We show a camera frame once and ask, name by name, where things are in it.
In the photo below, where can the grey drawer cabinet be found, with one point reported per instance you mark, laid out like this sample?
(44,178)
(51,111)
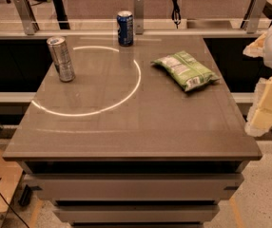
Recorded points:
(135,200)

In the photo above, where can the blue pepsi can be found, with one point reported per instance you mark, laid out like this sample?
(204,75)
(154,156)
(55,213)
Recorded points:
(125,28)

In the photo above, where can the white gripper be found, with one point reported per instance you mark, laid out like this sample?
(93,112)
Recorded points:
(259,118)

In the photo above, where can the black desk leg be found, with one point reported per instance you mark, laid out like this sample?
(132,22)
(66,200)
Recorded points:
(61,14)

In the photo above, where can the right metal rail bracket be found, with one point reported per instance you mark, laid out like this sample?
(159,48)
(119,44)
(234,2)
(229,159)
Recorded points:
(255,15)

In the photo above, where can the silver energy drink can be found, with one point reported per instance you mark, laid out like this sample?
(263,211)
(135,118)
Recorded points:
(59,53)

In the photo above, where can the metal rail bracket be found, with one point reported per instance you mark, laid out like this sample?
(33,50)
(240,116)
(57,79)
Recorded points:
(139,16)
(255,15)
(26,15)

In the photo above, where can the green chip bag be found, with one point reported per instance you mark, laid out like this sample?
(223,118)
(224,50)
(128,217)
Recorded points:
(187,72)

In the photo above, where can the left metal rail bracket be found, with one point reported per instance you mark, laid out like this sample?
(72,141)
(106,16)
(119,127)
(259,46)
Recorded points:
(26,15)

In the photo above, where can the middle metal rail bracket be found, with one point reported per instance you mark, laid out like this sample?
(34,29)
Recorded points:
(139,16)

